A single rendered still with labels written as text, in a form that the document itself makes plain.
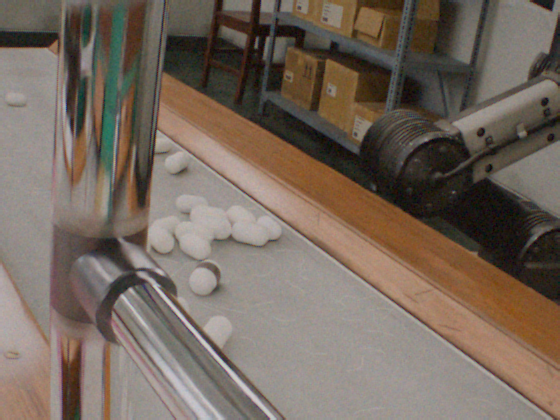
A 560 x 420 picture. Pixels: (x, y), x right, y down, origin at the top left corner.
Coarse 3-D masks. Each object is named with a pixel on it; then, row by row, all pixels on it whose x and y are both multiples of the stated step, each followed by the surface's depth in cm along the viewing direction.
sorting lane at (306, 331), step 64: (0, 64) 123; (0, 128) 92; (0, 192) 74; (192, 192) 81; (256, 256) 69; (320, 256) 71; (256, 320) 58; (320, 320) 60; (384, 320) 61; (256, 384) 51; (320, 384) 52; (384, 384) 53; (448, 384) 54
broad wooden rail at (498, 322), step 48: (192, 96) 109; (192, 144) 94; (240, 144) 91; (288, 144) 94; (288, 192) 79; (336, 192) 80; (336, 240) 72; (384, 240) 70; (432, 240) 72; (384, 288) 66; (432, 288) 63; (480, 288) 64; (528, 288) 65; (480, 336) 58; (528, 336) 57; (528, 384) 53
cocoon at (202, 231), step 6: (186, 222) 69; (180, 228) 68; (186, 228) 68; (192, 228) 68; (198, 228) 68; (204, 228) 68; (210, 228) 69; (180, 234) 68; (198, 234) 68; (204, 234) 68; (210, 234) 68; (210, 240) 69
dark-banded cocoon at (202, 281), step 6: (216, 264) 62; (198, 270) 60; (204, 270) 60; (192, 276) 60; (198, 276) 60; (204, 276) 60; (210, 276) 60; (192, 282) 60; (198, 282) 60; (204, 282) 60; (210, 282) 60; (216, 282) 61; (192, 288) 60; (198, 288) 60; (204, 288) 60; (210, 288) 60; (204, 294) 60
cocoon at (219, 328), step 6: (216, 318) 54; (222, 318) 54; (210, 324) 53; (216, 324) 53; (222, 324) 54; (228, 324) 54; (204, 330) 53; (210, 330) 53; (216, 330) 53; (222, 330) 53; (228, 330) 54; (210, 336) 52; (216, 336) 52; (222, 336) 53; (228, 336) 54; (216, 342) 52; (222, 342) 53
